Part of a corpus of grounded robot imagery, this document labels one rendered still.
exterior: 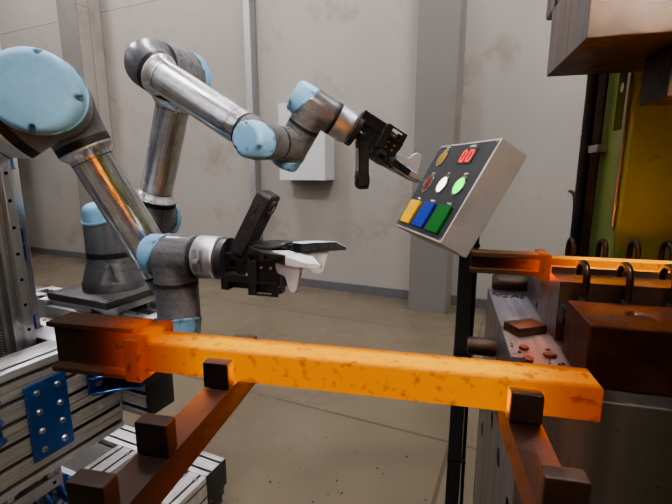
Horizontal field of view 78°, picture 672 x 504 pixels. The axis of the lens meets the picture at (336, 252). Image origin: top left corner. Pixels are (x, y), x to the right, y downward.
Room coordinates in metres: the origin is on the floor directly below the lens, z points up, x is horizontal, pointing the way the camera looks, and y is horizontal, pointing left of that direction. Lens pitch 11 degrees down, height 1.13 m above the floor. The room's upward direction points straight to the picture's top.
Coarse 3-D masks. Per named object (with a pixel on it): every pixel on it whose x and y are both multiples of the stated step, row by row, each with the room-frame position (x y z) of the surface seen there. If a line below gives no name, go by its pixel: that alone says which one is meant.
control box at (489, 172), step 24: (456, 144) 1.22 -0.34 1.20; (480, 144) 1.07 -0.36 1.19; (504, 144) 0.99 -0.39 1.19; (432, 168) 1.28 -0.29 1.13; (456, 168) 1.12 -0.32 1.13; (480, 168) 1.00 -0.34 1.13; (504, 168) 0.99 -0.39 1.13; (432, 192) 1.17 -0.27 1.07; (480, 192) 0.98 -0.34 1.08; (504, 192) 0.99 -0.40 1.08; (456, 216) 0.97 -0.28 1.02; (480, 216) 0.98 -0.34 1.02; (432, 240) 1.02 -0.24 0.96; (456, 240) 0.97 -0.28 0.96
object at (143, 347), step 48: (96, 336) 0.32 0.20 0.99; (144, 336) 0.31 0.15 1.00; (192, 336) 0.32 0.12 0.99; (288, 384) 0.28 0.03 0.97; (336, 384) 0.27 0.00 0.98; (384, 384) 0.27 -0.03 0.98; (432, 384) 0.26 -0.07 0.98; (480, 384) 0.25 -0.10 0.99; (528, 384) 0.25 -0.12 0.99; (576, 384) 0.24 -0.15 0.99
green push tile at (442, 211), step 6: (438, 210) 1.05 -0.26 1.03; (444, 210) 1.02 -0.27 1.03; (450, 210) 1.00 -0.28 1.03; (432, 216) 1.07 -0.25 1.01; (438, 216) 1.03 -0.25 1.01; (444, 216) 1.00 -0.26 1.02; (432, 222) 1.05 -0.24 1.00; (438, 222) 1.01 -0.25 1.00; (444, 222) 1.00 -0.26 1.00; (426, 228) 1.06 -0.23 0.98; (432, 228) 1.03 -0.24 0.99; (438, 228) 1.00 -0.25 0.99
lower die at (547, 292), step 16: (560, 272) 0.54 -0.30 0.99; (592, 272) 0.53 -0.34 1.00; (608, 272) 0.53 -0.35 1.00; (624, 272) 0.52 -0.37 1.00; (640, 272) 0.52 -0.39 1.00; (656, 272) 0.51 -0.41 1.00; (528, 288) 0.68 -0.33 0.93; (544, 288) 0.57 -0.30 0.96; (560, 288) 0.50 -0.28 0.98; (576, 288) 0.49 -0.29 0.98; (592, 288) 0.49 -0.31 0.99; (608, 288) 0.48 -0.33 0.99; (624, 288) 0.48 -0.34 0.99; (640, 288) 0.48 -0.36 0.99; (656, 288) 0.47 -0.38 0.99; (544, 304) 0.56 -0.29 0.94; (640, 304) 0.47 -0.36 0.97; (656, 304) 0.47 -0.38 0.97; (544, 320) 0.55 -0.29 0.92; (560, 336) 0.50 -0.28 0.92
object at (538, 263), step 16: (480, 256) 0.58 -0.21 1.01; (496, 256) 0.58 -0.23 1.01; (512, 256) 0.57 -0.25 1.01; (528, 256) 0.56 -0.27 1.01; (544, 256) 0.55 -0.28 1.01; (560, 256) 0.57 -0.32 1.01; (576, 256) 0.57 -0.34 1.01; (480, 272) 0.58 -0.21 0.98; (496, 272) 0.57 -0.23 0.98; (512, 272) 0.57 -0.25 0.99; (528, 272) 0.56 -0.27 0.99; (544, 272) 0.55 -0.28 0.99
